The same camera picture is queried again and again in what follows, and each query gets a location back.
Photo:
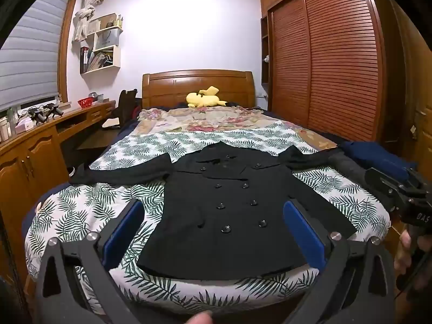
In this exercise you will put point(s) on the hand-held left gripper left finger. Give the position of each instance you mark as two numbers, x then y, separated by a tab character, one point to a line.
125	229

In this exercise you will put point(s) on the pink tissue box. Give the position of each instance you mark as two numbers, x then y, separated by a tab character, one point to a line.
24	125

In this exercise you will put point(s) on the floral blanket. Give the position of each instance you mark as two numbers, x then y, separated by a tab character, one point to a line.
202	121

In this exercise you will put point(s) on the black double-breasted coat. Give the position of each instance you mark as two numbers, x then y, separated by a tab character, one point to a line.
229	216

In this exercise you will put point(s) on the dark grey folded cloth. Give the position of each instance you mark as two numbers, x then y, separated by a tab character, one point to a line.
347	167

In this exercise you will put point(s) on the wooden louvered wardrobe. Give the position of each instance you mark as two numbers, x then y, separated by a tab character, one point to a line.
337	57

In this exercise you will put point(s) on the small grey desk gadget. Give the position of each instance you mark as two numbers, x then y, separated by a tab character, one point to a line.
96	97

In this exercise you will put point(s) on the grey window blind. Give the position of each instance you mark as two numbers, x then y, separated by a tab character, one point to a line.
30	57

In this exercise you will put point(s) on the dark desk chair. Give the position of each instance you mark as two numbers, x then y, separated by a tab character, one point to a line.
126	106

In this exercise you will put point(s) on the person's right hand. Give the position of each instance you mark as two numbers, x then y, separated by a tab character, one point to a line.
402	253

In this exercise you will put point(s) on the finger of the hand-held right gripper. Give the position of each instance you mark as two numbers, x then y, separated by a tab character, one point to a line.
417	182
383	184

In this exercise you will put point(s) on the waste bin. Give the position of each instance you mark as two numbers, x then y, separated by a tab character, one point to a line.
71	172

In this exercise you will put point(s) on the person's left hand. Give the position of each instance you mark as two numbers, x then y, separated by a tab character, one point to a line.
200	319

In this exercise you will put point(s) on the black hand-held device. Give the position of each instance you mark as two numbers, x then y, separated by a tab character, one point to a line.
36	115
54	109

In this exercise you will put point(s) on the white wall shelf unit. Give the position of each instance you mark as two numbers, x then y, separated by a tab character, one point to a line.
116	57

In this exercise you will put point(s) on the yellow plush toy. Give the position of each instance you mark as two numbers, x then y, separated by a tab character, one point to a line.
204	99

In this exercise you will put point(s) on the green leaf print blanket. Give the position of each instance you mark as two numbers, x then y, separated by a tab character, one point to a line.
84	216

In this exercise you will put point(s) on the tied beige curtain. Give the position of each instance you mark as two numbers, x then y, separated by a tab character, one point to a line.
84	17

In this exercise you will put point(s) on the white paper bag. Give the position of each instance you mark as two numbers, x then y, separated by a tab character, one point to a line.
108	38

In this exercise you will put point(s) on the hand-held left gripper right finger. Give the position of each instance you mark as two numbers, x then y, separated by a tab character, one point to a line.
303	233

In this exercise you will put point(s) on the wooden desk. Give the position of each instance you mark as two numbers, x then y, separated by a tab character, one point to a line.
27	162

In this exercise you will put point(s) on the navy folded cloth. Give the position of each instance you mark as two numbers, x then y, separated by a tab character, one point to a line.
374	157

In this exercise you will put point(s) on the wooden bed headboard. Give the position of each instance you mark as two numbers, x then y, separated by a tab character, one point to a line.
168	87

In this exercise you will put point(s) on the red basket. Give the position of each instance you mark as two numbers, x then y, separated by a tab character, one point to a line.
86	103

